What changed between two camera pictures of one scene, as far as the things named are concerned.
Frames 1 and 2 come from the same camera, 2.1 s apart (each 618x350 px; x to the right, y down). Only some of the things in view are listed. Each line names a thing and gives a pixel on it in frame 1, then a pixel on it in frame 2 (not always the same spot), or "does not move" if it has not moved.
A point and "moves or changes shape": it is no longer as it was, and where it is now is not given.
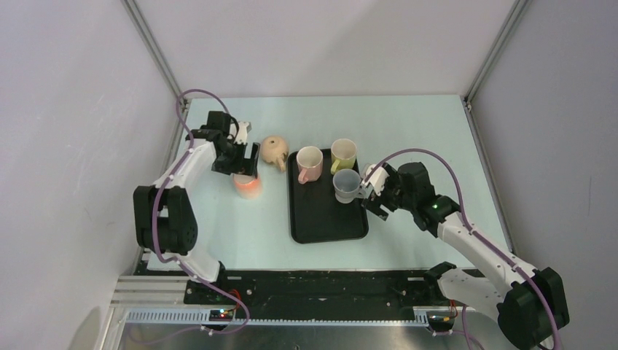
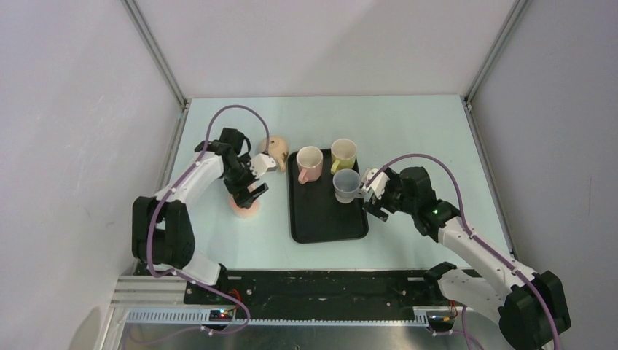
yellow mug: (343, 154) does not move
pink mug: (310, 164) does not move
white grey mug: (347, 184) does not move
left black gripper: (246, 165) → (246, 200)
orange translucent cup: (247, 186) moves or changes shape
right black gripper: (393, 179) does not move
